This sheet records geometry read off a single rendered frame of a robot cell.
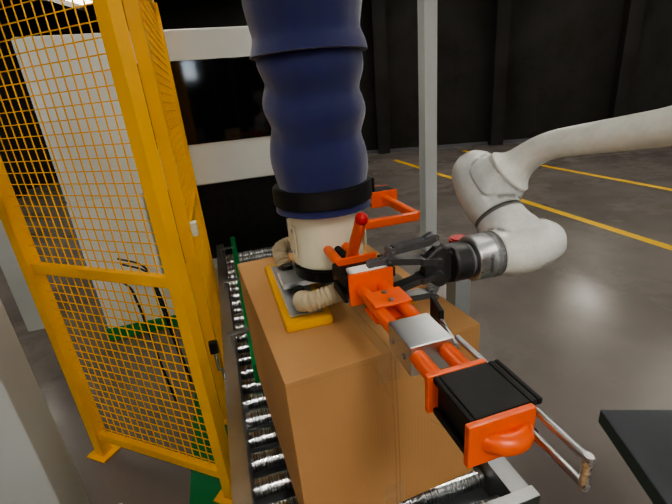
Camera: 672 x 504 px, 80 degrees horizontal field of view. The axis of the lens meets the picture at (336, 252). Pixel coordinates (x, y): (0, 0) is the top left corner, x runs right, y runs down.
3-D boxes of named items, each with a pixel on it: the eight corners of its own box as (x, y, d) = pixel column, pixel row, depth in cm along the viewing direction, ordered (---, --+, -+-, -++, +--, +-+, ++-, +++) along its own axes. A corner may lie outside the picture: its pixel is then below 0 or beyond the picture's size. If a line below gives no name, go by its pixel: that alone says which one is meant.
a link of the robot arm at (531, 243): (492, 289, 80) (463, 236, 87) (556, 274, 84) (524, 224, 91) (518, 262, 71) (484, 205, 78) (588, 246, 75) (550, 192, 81)
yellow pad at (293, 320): (265, 272, 112) (262, 255, 111) (300, 265, 115) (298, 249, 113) (287, 334, 82) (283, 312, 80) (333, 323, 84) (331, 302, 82)
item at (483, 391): (424, 409, 46) (424, 373, 44) (480, 392, 47) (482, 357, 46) (467, 470, 38) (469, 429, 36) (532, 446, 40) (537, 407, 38)
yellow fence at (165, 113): (215, 318, 310) (144, 6, 234) (228, 315, 313) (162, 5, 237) (219, 427, 205) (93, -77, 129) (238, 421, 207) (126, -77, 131)
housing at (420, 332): (386, 348, 57) (385, 321, 56) (429, 337, 59) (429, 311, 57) (408, 378, 51) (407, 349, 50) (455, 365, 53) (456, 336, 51)
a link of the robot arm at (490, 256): (505, 283, 76) (478, 290, 75) (476, 266, 84) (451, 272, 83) (508, 238, 73) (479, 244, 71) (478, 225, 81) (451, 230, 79)
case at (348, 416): (257, 373, 135) (236, 263, 120) (366, 340, 147) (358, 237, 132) (310, 543, 82) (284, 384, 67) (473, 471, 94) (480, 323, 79)
